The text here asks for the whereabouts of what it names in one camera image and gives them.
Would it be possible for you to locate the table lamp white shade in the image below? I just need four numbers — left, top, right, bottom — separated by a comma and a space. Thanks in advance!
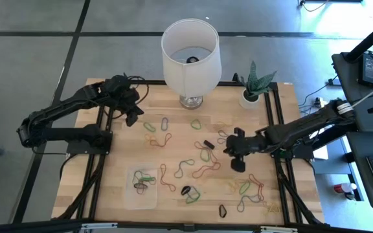
160, 18, 223, 110

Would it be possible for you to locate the black desk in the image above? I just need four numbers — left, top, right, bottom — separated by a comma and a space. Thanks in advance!
331, 51, 373, 210

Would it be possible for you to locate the snake plant white pot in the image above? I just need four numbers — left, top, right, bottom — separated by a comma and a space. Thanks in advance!
239, 60, 278, 110

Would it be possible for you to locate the black floor cable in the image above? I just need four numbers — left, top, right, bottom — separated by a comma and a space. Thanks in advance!
298, 0, 330, 12

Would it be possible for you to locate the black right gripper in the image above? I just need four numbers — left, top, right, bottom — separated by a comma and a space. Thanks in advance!
223, 127, 267, 173

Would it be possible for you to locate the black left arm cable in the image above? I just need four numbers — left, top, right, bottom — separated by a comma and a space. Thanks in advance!
110, 76, 150, 120

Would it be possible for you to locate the green wide rubber band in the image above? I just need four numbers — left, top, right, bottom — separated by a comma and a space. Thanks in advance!
185, 189, 202, 205

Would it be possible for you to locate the clear plastic bin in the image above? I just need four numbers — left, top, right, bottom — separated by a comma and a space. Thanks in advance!
124, 164, 159, 210

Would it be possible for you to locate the black pole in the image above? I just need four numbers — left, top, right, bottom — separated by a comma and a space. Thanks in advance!
345, 14, 373, 63

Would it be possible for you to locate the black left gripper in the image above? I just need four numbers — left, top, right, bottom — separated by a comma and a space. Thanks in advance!
107, 74, 145, 128

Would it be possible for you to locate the black power adapter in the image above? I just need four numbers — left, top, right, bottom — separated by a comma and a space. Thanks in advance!
362, 53, 373, 87

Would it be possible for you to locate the black aluminium table frame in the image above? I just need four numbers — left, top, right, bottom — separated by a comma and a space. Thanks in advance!
0, 73, 373, 233

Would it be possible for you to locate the long yellow rubber band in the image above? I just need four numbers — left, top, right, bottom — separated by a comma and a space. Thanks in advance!
226, 179, 240, 194

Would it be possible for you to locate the thin red rubber band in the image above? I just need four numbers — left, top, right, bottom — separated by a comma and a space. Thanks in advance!
159, 163, 177, 192
194, 140, 220, 164
191, 161, 222, 180
248, 173, 266, 202
149, 132, 173, 148

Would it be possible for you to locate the black diagonal frame strut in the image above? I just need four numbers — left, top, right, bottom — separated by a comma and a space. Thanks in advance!
56, 154, 110, 224
275, 154, 324, 226

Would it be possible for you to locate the silver frame bracket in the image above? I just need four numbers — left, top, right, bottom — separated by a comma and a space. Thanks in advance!
80, 222, 119, 230
260, 225, 298, 232

